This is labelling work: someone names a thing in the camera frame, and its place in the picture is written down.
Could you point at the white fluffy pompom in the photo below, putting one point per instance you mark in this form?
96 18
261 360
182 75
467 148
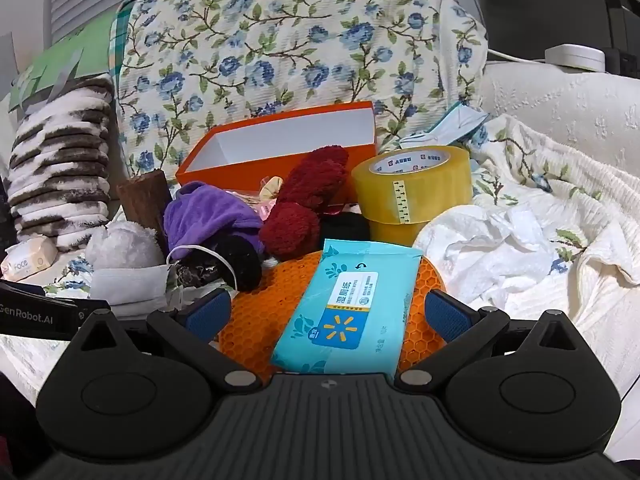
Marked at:
123 245

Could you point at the white power adapter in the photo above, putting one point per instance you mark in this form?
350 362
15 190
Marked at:
573 56

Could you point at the dark red fluffy scrunchie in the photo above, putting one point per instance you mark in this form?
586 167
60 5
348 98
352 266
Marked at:
292 228

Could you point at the white crumpled cloth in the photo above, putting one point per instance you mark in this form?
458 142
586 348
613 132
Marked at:
487 255

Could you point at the blue wet wipes pack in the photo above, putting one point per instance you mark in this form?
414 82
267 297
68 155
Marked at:
352 317

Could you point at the purple velvet cloth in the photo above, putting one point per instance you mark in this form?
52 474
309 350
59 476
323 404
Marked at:
204 215

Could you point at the brown fluffy item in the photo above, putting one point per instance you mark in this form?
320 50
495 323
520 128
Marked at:
144 199

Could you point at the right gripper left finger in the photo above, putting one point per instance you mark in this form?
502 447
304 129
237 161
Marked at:
185 336

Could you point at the face tissue pack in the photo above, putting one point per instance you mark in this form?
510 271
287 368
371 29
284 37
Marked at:
34 255

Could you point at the orange cardboard box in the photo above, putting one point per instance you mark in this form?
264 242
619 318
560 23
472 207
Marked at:
240 155

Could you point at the floral bed blanket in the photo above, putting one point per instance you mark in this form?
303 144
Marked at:
589 211

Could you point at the brown white striped fluffy cushion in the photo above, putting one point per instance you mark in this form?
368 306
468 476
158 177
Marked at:
57 182

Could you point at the black hair scrunchie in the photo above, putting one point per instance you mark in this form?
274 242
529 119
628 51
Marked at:
237 262

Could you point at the teal white paper packet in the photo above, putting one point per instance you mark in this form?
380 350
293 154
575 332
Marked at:
458 123

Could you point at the white face mask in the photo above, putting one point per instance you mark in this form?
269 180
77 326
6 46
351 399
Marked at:
139 289

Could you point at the blue floral pillow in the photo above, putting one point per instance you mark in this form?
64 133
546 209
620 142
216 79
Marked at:
186 66

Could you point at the lower yellow tape roll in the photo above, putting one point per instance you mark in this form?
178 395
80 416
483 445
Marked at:
403 234

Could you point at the white embossed sofa cover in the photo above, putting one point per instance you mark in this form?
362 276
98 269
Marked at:
597 113

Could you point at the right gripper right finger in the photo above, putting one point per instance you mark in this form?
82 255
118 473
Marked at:
467 333

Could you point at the orange honeycomb silicone mat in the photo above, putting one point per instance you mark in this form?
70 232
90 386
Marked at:
258 318

